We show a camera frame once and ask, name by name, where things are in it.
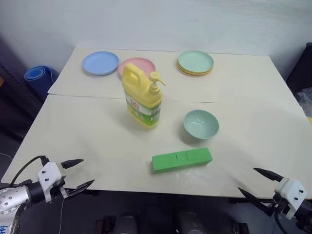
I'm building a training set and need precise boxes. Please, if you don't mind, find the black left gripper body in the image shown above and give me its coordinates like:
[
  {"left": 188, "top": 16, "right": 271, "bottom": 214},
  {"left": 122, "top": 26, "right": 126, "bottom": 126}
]
[{"left": 47, "top": 175, "right": 69, "bottom": 203}]

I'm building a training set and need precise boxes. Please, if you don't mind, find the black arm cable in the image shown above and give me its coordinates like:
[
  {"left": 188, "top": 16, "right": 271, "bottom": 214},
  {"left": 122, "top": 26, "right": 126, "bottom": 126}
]
[
  {"left": 273, "top": 211, "right": 290, "bottom": 234},
  {"left": 9, "top": 155, "right": 50, "bottom": 186}
]

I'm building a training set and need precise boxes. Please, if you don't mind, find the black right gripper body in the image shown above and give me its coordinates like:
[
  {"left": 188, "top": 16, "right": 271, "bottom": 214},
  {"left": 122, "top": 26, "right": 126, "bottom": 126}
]
[{"left": 266, "top": 193, "right": 291, "bottom": 216}]

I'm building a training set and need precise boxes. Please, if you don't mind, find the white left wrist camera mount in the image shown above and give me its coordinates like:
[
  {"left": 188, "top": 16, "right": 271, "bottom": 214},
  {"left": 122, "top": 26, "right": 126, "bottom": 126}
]
[{"left": 37, "top": 161, "right": 62, "bottom": 203}]

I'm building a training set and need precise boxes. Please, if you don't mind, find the black chair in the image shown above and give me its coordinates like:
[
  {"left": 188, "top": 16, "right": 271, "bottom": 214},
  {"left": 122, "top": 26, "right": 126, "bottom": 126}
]
[{"left": 285, "top": 42, "right": 312, "bottom": 96}]

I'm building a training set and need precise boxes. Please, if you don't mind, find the green rectangular foam block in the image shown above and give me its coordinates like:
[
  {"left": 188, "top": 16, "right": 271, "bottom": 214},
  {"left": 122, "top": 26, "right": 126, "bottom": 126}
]
[{"left": 151, "top": 147, "right": 214, "bottom": 175}]

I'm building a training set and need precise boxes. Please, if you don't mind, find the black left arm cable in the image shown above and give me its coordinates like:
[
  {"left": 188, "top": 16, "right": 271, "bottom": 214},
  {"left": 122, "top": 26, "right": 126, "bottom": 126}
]
[{"left": 9, "top": 155, "right": 50, "bottom": 186}]

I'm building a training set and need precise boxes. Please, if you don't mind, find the mint green plate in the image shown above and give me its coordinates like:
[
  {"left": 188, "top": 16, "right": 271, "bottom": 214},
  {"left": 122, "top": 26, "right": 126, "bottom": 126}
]
[{"left": 177, "top": 50, "right": 215, "bottom": 73}]

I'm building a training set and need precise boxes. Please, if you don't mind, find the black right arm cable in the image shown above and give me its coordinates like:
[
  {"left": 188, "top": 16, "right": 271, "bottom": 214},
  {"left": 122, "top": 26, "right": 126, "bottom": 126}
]
[{"left": 273, "top": 211, "right": 290, "bottom": 234}]

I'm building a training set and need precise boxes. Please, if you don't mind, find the pink plate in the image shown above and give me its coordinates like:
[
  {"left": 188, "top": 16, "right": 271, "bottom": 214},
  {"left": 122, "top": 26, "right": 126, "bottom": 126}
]
[{"left": 118, "top": 58, "right": 156, "bottom": 79}]

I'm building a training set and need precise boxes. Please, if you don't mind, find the yellow detergent pump bottle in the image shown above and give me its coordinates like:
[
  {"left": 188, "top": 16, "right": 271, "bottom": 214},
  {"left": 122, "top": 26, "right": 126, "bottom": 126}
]
[{"left": 121, "top": 62, "right": 168, "bottom": 128}]

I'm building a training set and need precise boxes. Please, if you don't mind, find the dark rounded shape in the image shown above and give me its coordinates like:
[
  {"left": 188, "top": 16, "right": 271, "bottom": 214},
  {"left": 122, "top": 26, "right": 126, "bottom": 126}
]
[
  {"left": 115, "top": 211, "right": 137, "bottom": 234},
  {"left": 175, "top": 211, "right": 203, "bottom": 234}
]

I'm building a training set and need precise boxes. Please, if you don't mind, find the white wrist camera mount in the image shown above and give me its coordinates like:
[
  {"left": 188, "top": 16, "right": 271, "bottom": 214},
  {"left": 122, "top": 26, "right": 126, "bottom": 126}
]
[
  {"left": 37, "top": 161, "right": 62, "bottom": 203},
  {"left": 273, "top": 178, "right": 307, "bottom": 219}
]

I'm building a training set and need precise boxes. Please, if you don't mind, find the clear plastic bag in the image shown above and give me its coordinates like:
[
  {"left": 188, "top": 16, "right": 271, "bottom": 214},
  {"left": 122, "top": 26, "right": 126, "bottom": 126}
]
[{"left": 295, "top": 87, "right": 312, "bottom": 118}]

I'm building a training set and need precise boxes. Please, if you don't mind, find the blue plate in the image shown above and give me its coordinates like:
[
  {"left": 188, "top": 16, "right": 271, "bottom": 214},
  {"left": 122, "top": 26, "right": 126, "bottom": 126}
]
[{"left": 81, "top": 51, "right": 120, "bottom": 76}]

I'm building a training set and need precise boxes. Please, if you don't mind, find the yellow plate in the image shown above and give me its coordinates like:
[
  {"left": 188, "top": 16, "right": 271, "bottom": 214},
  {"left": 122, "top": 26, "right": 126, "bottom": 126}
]
[{"left": 177, "top": 62, "right": 215, "bottom": 77}]

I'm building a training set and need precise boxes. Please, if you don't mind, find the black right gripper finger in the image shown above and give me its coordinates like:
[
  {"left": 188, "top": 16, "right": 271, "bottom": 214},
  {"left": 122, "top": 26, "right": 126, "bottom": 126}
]
[
  {"left": 253, "top": 167, "right": 285, "bottom": 182},
  {"left": 238, "top": 187, "right": 274, "bottom": 217}
]

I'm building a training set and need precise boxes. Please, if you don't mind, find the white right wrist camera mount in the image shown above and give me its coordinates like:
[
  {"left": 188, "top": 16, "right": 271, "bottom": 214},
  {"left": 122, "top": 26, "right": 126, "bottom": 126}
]
[{"left": 273, "top": 178, "right": 307, "bottom": 219}]

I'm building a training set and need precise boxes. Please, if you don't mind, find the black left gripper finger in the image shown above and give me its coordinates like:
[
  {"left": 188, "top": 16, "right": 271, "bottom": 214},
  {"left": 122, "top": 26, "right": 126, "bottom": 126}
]
[
  {"left": 64, "top": 179, "right": 95, "bottom": 199},
  {"left": 60, "top": 159, "right": 84, "bottom": 170}
]

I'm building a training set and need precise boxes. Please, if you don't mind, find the blue rolled foam mat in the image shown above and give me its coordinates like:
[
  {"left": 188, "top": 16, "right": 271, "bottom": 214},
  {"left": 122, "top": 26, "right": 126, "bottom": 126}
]
[{"left": 23, "top": 66, "right": 59, "bottom": 99}]

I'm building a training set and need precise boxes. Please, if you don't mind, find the mint green bowl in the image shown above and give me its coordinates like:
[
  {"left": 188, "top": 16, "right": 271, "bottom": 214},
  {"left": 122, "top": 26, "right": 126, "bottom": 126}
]
[{"left": 183, "top": 109, "right": 220, "bottom": 140}]

